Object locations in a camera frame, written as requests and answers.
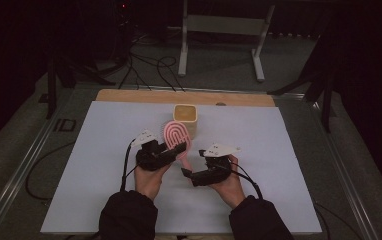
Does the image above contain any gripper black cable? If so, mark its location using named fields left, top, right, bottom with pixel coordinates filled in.
left=227, top=164, right=264, bottom=201
left=120, top=138, right=138, bottom=193

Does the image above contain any person's right hand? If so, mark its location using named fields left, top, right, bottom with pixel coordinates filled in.
left=208, top=154, right=247, bottom=210

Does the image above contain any person's left hand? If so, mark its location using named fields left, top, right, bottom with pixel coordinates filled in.
left=134, top=163, right=172, bottom=202

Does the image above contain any metal floor rail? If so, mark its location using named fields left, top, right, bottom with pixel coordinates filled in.
left=303, top=94, right=382, bottom=240
left=0, top=89, right=77, bottom=236

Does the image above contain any wooden table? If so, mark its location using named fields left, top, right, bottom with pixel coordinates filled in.
left=95, top=88, right=276, bottom=108

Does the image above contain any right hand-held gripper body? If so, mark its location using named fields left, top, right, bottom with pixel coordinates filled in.
left=190, top=143, right=242, bottom=187

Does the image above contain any grey metal stand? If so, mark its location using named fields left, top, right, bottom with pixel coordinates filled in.
left=177, top=0, right=276, bottom=83

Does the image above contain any black floor cable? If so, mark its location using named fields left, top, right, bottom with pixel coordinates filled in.
left=156, top=55, right=186, bottom=92
left=24, top=141, right=77, bottom=203
left=314, top=202, right=361, bottom=240
left=118, top=43, right=153, bottom=91

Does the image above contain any white table mat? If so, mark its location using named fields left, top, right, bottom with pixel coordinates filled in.
left=40, top=100, right=323, bottom=235

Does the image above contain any pink hairbrush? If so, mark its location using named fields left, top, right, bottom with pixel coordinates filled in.
left=162, top=120, right=194, bottom=171

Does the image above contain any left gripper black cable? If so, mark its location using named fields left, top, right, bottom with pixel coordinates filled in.
left=120, top=138, right=138, bottom=193

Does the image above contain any cream square cup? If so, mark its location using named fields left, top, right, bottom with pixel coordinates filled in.
left=173, top=104, right=199, bottom=140

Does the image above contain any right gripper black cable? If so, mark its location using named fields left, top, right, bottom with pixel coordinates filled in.
left=227, top=164, right=264, bottom=201

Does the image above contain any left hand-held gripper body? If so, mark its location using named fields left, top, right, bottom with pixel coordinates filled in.
left=131, top=129, right=180, bottom=172

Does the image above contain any dark tripod stand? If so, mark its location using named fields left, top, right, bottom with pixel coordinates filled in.
left=267, top=31, right=339, bottom=134
left=38, top=49, right=117, bottom=121

